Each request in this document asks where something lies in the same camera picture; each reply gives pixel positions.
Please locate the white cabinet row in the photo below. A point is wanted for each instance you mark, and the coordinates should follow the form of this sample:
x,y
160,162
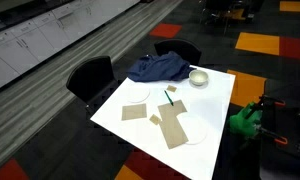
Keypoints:
x,y
33,40

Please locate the white bowl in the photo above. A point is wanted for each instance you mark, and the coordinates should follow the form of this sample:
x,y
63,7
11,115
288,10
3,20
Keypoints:
x,y
198,76

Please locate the long brown paper strip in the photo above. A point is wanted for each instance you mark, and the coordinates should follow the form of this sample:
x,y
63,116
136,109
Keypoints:
x,y
171,126

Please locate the black chair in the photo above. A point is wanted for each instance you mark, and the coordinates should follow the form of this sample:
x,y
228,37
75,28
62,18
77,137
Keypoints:
x,y
185,48
91,78

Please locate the small white plate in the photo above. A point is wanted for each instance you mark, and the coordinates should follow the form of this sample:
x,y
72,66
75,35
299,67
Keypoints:
x,y
138,94

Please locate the dark office chair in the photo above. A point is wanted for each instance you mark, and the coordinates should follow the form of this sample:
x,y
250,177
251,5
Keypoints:
x,y
228,11

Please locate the brown paper rectangle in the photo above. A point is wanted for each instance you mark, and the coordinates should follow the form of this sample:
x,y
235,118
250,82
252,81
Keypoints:
x,y
134,111

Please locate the small brown paper square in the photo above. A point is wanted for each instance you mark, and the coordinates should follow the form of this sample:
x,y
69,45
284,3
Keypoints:
x,y
171,88
155,119

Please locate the green pen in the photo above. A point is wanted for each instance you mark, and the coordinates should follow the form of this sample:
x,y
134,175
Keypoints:
x,y
168,98

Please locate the black vertical post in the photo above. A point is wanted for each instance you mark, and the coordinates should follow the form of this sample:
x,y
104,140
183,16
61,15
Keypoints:
x,y
268,116

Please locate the blue cloth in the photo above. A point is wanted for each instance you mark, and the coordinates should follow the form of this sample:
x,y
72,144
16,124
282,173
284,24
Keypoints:
x,y
160,68

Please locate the large white plate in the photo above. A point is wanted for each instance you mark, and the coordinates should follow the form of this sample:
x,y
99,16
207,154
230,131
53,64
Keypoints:
x,y
196,130

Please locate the dark countertop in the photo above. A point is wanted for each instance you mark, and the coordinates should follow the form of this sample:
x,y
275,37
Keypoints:
x,y
20,15

